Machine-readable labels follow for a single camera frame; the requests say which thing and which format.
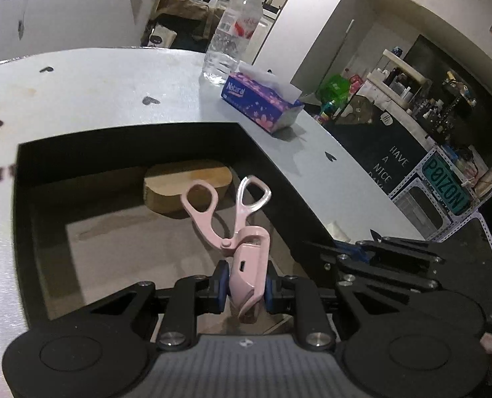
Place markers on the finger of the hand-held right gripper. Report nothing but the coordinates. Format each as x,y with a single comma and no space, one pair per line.
387,275
412,253

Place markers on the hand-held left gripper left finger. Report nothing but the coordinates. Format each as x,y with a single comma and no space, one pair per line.
220,287

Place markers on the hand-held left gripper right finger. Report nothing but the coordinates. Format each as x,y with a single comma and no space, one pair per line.
271,291

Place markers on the pink eyelash curler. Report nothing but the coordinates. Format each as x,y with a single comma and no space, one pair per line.
246,265

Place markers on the black box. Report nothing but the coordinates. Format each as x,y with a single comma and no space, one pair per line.
105,149

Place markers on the white perforated metal rack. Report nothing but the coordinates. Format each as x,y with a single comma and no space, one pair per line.
484,224

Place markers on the small white block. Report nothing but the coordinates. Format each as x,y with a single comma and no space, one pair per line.
336,227

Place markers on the green sign plate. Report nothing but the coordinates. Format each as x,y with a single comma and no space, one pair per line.
445,184

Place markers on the wooden block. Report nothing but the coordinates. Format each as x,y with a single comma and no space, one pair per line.
175,184

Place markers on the black lettered banner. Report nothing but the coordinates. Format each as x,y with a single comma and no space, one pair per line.
378,141

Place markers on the colourful spray can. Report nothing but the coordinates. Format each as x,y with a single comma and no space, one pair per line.
328,111

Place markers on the wooden shelf with bottles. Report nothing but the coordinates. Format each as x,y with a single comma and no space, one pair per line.
403,81

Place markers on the green plastic bag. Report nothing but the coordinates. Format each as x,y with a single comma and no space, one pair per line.
336,88

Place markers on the purple floral tissue pack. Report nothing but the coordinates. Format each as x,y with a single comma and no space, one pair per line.
258,99

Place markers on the clear plastic water bottle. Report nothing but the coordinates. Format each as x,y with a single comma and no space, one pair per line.
227,37

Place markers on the white paper bag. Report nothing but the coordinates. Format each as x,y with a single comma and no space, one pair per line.
161,36

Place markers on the wooden bench with brown cloth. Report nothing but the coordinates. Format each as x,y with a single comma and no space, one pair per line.
188,12

